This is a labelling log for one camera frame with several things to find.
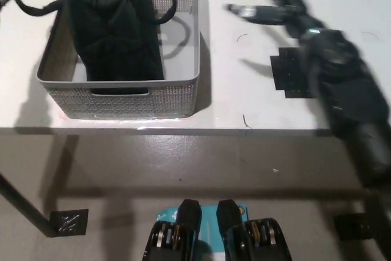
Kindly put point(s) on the black tape patch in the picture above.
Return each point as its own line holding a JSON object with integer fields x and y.
{"x": 288, "y": 71}

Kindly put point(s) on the thin dark hair strand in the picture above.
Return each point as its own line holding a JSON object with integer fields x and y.
{"x": 371, "y": 34}
{"x": 242, "y": 36}

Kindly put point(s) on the dark metal table leg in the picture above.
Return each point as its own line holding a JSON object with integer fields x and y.
{"x": 27, "y": 209}

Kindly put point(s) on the grey perforated plastic basket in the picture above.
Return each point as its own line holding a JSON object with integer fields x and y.
{"x": 171, "y": 102}

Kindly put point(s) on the black fabric lunch bag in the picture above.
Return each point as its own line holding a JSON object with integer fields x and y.
{"x": 116, "y": 38}

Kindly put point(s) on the black teal robot torso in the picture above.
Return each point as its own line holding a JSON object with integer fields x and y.
{"x": 189, "y": 233}

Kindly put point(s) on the short dark thread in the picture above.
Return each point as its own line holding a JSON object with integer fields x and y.
{"x": 247, "y": 122}

